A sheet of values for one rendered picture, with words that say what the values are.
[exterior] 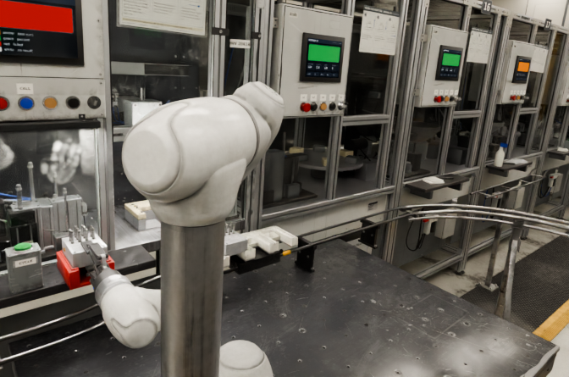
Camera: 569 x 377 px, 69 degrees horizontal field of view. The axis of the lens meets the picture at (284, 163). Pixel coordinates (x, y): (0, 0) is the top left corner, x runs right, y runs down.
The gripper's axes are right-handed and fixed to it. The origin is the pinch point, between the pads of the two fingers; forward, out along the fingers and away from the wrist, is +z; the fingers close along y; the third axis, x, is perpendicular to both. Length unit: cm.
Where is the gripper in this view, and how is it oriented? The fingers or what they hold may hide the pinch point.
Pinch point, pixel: (89, 255)
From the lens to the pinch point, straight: 138.5
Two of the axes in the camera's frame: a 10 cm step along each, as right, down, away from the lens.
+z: -6.3, -2.7, 7.3
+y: 1.0, -9.6, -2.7
